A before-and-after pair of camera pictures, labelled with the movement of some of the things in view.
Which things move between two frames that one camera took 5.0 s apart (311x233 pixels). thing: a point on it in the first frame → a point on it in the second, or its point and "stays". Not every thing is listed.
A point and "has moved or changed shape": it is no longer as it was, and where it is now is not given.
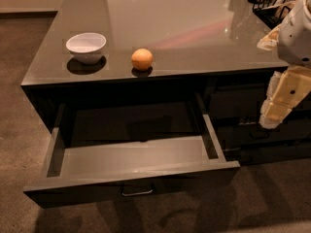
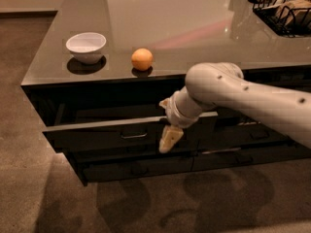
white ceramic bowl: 86,47 stays
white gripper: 295,39 → 174,113
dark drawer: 134,146 has moved or changed shape
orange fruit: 141,59 stays
